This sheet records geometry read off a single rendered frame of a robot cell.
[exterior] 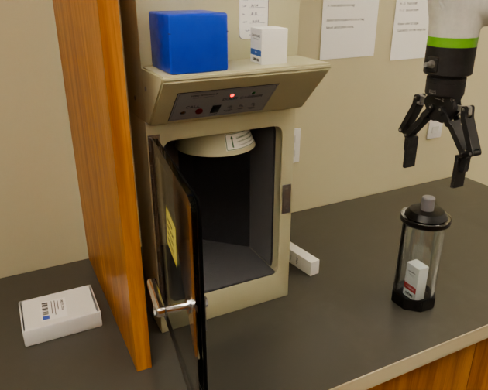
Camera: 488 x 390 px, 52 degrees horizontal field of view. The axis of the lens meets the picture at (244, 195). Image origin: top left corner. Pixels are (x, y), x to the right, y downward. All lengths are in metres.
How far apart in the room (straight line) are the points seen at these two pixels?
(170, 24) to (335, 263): 0.83
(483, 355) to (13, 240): 1.22
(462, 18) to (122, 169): 0.66
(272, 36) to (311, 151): 0.81
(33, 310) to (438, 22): 1.02
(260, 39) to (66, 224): 0.79
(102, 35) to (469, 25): 0.65
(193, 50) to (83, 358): 0.65
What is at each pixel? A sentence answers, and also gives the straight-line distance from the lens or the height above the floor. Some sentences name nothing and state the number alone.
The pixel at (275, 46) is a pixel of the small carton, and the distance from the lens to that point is 0.91.
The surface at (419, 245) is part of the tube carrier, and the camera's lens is 1.17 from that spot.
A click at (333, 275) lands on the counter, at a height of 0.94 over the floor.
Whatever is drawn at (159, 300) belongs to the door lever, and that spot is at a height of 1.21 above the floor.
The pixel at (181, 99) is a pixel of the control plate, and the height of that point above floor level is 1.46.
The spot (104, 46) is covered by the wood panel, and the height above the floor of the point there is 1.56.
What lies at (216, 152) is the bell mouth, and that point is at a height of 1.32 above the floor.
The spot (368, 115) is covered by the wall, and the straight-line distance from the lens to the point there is 1.77.
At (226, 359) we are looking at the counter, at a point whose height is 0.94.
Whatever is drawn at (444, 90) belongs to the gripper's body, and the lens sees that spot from 1.06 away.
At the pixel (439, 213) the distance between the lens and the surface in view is 1.17.
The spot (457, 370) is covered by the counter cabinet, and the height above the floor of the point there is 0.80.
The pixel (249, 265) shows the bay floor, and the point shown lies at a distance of 1.22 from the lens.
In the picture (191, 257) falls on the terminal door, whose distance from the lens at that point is 0.69.
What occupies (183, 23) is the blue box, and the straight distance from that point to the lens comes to 0.81.
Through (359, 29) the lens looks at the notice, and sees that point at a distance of 1.68.
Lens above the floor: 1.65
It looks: 23 degrees down
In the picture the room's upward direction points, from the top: straight up
